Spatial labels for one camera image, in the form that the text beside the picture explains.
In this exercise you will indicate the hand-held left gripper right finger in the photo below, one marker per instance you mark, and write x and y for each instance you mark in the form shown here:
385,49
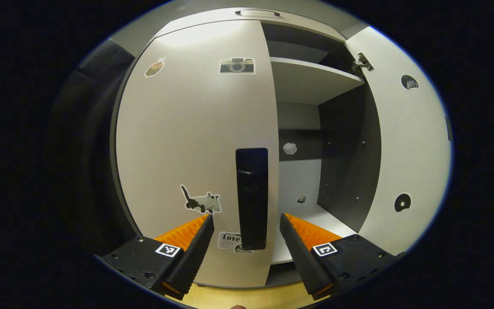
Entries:
300,253

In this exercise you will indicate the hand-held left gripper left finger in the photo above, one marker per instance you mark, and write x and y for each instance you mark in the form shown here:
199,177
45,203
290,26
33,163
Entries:
195,253

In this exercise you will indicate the grey double-door shoe cabinet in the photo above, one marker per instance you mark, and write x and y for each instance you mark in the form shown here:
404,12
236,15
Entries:
345,171

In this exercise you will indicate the grey cabinet door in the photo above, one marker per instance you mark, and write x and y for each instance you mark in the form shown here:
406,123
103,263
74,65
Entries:
410,150
187,128

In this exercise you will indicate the metal right door hinge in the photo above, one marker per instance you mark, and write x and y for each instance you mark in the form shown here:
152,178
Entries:
362,64

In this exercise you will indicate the grey cabinet drawer front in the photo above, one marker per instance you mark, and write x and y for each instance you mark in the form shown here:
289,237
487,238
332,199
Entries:
212,19

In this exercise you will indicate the black backdrop cloth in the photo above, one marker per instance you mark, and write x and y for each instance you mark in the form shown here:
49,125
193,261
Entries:
84,150

